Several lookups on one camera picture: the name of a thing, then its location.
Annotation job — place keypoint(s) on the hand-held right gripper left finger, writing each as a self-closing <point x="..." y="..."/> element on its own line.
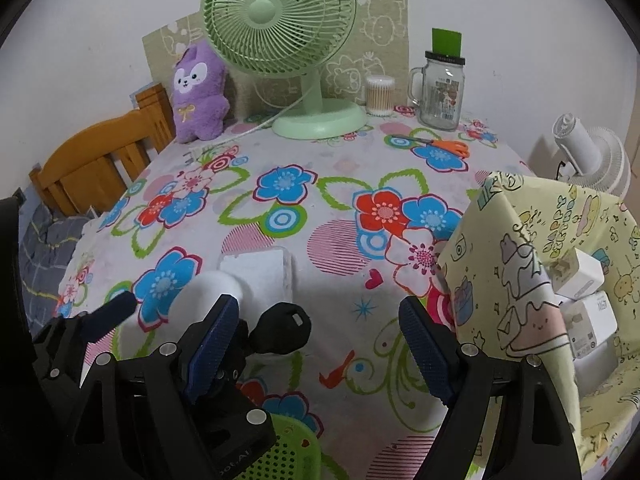
<point x="215" y="345"/>

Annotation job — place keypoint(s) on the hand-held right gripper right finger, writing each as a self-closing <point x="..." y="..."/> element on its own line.
<point x="425" y="355"/>

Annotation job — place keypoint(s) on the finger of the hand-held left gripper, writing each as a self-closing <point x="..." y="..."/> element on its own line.
<point x="235" y="360"/>
<point x="112" y="315"/>

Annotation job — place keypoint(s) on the round white lidded container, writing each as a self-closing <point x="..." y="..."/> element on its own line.
<point x="200" y="300"/>

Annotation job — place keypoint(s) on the green perforated plastic box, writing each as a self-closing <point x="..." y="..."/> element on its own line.
<point x="290" y="450"/>

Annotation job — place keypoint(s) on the black key fob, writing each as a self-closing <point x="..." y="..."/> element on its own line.
<point x="280" y="330"/>

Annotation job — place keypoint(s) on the white box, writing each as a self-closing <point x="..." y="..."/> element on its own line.
<point x="260" y="270"/>

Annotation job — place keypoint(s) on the yellow cartoon storage box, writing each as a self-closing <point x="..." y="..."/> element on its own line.
<point x="500" y="260"/>

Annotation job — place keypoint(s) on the white charger adapter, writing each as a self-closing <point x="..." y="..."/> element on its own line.
<point x="592" y="325"/>

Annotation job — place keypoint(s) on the white rectangular power block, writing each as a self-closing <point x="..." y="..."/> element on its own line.
<point x="580" y="267"/>

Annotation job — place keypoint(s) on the grey plaid pillow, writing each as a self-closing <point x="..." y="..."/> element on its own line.
<point x="50" y="260"/>

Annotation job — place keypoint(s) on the wooden bed headboard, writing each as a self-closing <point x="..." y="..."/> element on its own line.
<point x="100" y="155"/>

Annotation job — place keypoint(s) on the floral tablecloth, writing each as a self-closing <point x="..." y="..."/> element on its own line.
<point x="325" y="210"/>

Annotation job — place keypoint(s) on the purple plush bunny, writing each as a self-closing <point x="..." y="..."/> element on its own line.
<point x="197" y="100"/>

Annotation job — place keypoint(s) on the glass mason jar mug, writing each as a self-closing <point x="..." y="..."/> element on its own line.
<point x="442" y="95"/>

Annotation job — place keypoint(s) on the white clip fan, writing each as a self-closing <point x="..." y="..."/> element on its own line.
<point x="595" y="155"/>

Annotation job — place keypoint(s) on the cotton swab jar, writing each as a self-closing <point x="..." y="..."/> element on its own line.
<point x="380" y="95"/>

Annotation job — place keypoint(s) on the green plastic cup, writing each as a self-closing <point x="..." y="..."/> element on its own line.
<point x="446" y="41"/>

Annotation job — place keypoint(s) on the green desk fan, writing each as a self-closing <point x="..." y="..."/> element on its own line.
<point x="265" y="15"/>

